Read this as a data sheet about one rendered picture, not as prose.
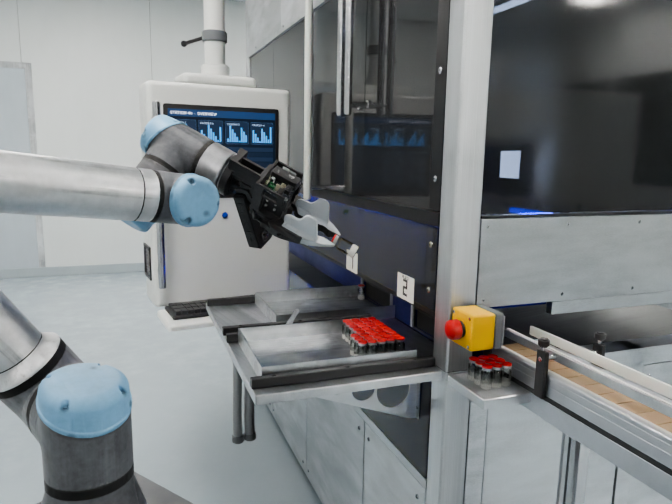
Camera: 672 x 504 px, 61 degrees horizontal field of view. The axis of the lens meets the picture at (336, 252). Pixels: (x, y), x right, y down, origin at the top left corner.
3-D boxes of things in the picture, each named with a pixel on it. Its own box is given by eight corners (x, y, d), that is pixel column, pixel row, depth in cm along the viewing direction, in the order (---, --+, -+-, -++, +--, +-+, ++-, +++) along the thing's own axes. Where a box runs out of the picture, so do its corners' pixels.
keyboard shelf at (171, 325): (273, 298, 217) (273, 291, 217) (303, 316, 193) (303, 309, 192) (152, 311, 197) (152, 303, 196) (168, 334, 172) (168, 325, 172)
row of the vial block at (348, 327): (349, 336, 141) (349, 318, 140) (378, 361, 124) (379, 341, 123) (340, 337, 140) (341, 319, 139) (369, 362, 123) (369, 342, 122)
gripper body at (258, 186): (287, 201, 89) (221, 164, 89) (275, 236, 95) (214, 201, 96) (308, 175, 94) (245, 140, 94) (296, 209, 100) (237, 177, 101)
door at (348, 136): (312, 186, 202) (314, 12, 192) (363, 196, 159) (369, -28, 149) (311, 186, 202) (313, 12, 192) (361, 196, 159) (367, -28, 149)
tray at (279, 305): (359, 295, 182) (359, 284, 182) (394, 317, 158) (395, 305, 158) (254, 303, 171) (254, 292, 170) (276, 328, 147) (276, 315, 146)
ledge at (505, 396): (502, 375, 123) (503, 367, 122) (543, 399, 111) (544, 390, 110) (446, 383, 118) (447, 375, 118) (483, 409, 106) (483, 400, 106)
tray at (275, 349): (369, 329, 147) (369, 316, 146) (416, 365, 123) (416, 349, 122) (238, 342, 135) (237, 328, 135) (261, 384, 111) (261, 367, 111)
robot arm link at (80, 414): (57, 504, 71) (50, 402, 69) (28, 460, 81) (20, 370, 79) (149, 469, 79) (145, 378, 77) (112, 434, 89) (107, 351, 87)
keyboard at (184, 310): (276, 297, 208) (276, 290, 207) (291, 306, 196) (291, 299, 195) (164, 309, 189) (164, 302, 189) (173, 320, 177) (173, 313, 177)
